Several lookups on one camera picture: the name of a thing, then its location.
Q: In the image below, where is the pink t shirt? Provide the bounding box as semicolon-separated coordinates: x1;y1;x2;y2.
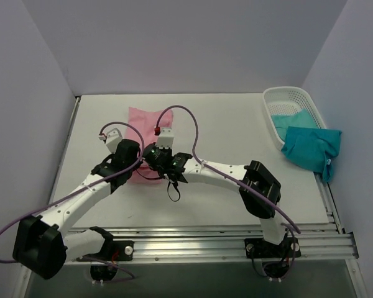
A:
125;107;173;185

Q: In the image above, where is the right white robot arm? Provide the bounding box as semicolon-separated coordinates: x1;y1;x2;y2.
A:
143;143;300;256

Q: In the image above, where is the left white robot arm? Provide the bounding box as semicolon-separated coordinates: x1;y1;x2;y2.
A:
12;139;140;279

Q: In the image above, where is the white plastic basket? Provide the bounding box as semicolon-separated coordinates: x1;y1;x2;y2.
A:
262;86;326;151

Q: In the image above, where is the teal t shirt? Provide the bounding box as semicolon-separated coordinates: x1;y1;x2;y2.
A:
271;109;342;183

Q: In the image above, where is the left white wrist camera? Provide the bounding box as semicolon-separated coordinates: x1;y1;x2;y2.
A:
98;128;122;153

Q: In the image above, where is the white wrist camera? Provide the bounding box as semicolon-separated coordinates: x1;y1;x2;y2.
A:
154;127;175;150
98;128;122;153

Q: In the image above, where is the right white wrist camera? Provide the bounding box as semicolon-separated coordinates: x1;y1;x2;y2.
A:
154;127;175;150

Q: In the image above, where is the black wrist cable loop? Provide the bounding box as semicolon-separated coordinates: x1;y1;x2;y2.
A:
136;167;182;202

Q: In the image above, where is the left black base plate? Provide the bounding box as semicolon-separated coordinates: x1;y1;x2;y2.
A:
77;240;134;262

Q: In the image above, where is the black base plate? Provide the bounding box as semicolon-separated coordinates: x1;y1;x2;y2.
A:
77;240;134;262
244;237;302;259

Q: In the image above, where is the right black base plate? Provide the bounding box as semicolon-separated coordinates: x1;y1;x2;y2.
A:
244;237;302;259

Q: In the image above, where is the aluminium mounting rail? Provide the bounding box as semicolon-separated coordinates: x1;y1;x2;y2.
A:
107;223;359;264

